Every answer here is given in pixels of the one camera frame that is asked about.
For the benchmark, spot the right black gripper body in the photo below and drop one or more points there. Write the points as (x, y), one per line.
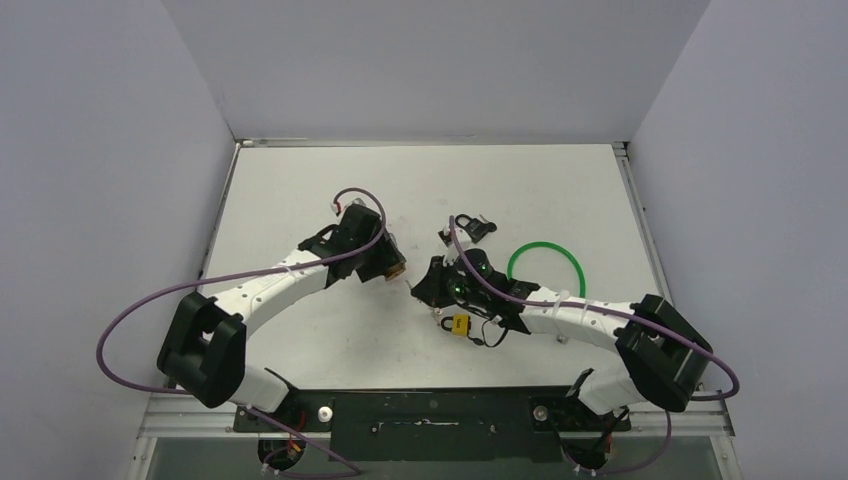
(431, 286)

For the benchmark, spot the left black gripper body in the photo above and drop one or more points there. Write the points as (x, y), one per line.
(377, 260)

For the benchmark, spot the brass padlock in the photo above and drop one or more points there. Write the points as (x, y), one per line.
(394, 271)

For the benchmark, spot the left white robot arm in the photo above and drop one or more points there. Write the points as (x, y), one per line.
(205, 348)

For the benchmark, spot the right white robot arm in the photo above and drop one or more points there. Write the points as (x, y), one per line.
(654, 342)

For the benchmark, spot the black key by yellow padlock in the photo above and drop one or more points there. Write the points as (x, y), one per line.
(474, 340)

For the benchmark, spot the yellow black padlock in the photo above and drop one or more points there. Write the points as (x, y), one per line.
(457, 324)

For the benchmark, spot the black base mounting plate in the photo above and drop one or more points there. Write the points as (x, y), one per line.
(447, 424)

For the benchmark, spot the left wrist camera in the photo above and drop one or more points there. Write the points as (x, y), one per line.
(339, 207)

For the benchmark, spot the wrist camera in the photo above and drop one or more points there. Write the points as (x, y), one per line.
(339, 207)
(453, 239)

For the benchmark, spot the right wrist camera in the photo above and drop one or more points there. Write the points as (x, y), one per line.
(453, 239)

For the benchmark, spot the green cable lock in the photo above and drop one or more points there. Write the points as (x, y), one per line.
(546, 252)

